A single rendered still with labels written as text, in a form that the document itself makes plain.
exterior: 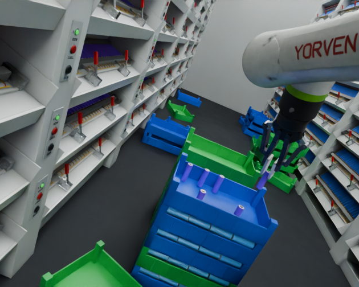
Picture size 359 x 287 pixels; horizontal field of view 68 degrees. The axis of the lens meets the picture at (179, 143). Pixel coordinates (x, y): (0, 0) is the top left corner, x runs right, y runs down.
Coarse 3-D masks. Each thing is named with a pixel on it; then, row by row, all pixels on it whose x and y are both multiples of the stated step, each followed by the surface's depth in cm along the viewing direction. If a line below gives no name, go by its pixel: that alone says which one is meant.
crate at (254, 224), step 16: (176, 176) 88; (192, 176) 90; (208, 176) 89; (176, 192) 71; (192, 192) 82; (208, 192) 86; (224, 192) 90; (240, 192) 90; (256, 192) 89; (176, 208) 72; (192, 208) 72; (208, 208) 71; (224, 208) 81; (256, 208) 87; (224, 224) 72; (240, 224) 71; (256, 224) 70; (272, 224) 70; (256, 240) 72
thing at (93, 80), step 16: (96, 48) 94; (112, 48) 109; (128, 48) 115; (80, 64) 74; (96, 64) 75; (112, 64) 101; (128, 64) 116; (144, 64) 117; (80, 80) 60; (96, 80) 75; (112, 80) 89; (128, 80) 106; (80, 96) 68; (96, 96) 81
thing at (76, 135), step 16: (112, 96) 119; (80, 112) 80; (96, 112) 104; (112, 112) 107; (64, 128) 83; (80, 128) 82; (96, 128) 96; (64, 144) 77; (80, 144) 83; (64, 160) 76
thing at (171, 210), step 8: (168, 208) 74; (176, 216) 75; (184, 216) 74; (192, 216) 74; (200, 224) 74; (208, 224) 74; (216, 232) 74; (224, 232) 74; (232, 240) 75; (240, 240) 74; (248, 240) 74
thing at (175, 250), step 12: (156, 228) 75; (156, 240) 77; (168, 240) 76; (168, 252) 78; (180, 252) 77; (192, 252) 76; (192, 264) 78; (204, 264) 77; (216, 264) 77; (216, 276) 78; (228, 276) 78; (240, 276) 77
